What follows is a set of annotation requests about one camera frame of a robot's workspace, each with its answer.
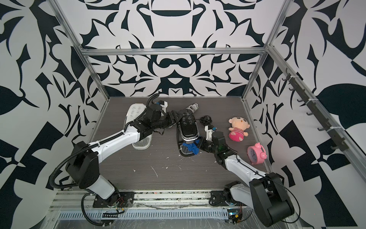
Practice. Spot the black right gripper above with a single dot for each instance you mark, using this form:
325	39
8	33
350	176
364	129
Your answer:
202	140

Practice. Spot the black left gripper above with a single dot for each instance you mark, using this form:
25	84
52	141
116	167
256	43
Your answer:
173	117

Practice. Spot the blue cleaning cloth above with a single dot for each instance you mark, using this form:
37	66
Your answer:
192	148

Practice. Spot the white coffee machine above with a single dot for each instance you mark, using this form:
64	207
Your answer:
133	112

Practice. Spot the black coffee machine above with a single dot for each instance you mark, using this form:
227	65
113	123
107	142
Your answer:
187	131

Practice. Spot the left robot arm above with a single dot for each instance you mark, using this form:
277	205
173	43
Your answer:
81	168

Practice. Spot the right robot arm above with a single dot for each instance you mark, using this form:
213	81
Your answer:
263	192

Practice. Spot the pink plush pig toy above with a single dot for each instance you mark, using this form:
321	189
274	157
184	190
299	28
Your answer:
238	128

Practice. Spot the newspaper print glasses case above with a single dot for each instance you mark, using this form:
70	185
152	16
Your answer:
193	108

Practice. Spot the pink alarm clock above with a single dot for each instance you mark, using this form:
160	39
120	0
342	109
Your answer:
256	154

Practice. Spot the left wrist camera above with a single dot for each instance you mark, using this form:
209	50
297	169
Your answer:
163	104

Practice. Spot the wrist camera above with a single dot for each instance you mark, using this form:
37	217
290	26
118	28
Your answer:
163	104
209	129

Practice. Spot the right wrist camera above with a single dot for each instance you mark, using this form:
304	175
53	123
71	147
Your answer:
209	129

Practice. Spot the wall hook rail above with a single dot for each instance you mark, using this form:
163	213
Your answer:
318	111

